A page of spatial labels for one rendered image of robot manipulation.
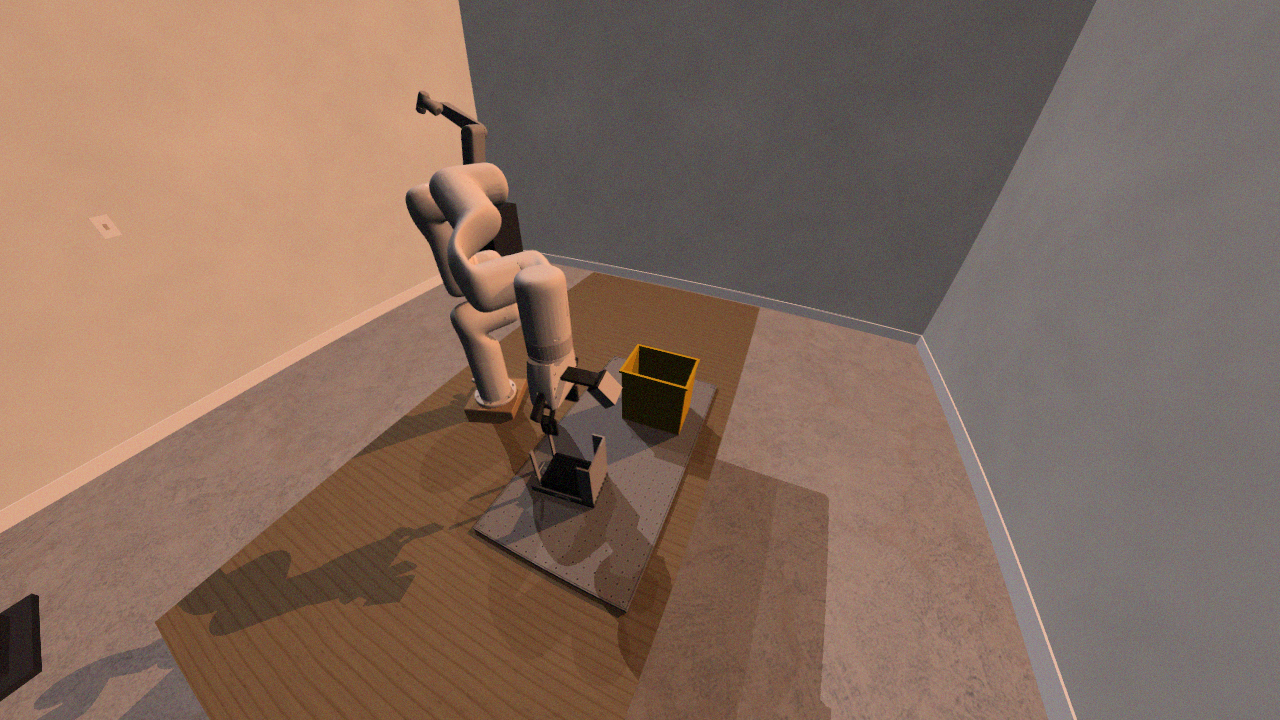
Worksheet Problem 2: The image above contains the orange open-top bin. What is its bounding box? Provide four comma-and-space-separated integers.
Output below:
620, 345, 700, 436

